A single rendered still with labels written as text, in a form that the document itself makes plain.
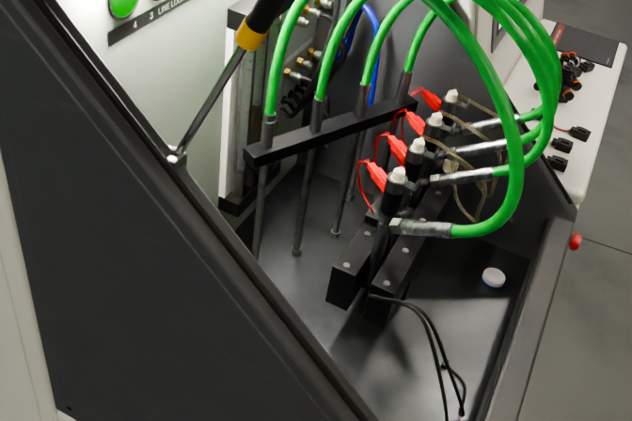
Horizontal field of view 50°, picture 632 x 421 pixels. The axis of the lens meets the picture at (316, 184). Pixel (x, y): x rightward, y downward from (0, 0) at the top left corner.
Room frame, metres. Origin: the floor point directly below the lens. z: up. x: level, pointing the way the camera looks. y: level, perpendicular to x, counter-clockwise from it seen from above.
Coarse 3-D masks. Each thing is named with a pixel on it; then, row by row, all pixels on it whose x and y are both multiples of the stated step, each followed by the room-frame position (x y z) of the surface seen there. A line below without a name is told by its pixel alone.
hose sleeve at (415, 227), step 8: (400, 224) 0.61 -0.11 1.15; (408, 224) 0.60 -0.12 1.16; (416, 224) 0.59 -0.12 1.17; (424, 224) 0.59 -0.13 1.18; (432, 224) 0.58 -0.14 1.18; (440, 224) 0.57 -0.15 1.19; (448, 224) 0.57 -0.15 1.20; (456, 224) 0.57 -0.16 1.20; (408, 232) 0.59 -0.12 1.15; (416, 232) 0.59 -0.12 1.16; (424, 232) 0.58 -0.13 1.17; (432, 232) 0.57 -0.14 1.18; (440, 232) 0.57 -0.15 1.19; (448, 232) 0.56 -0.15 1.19
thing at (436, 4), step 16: (304, 0) 0.75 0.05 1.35; (432, 0) 0.63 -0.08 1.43; (288, 16) 0.76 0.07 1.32; (448, 16) 0.61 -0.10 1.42; (288, 32) 0.77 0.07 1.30; (464, 32) 0.60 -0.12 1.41; (480, 48) 0.59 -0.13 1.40; (272, 64) 0.78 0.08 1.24; (480, 64) 0.58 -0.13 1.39; (272, 80) 0.78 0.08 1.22; (496, 80) 0.57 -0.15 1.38; (272, 96) 0.78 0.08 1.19; (496, 96) 0.56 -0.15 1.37; (272, 112) 0.78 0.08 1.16; (512, 112) 0.56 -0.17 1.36; (512, 128) 0.55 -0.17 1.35; (512, 144) 0.54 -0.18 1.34; (512, 160) 0.54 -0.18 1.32; (512, 176) 0.53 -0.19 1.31; (512, 192) 0.53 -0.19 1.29; (512, 208) 0.53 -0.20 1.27; (480, 224) 0.54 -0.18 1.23; (496, 224) 0.53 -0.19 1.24
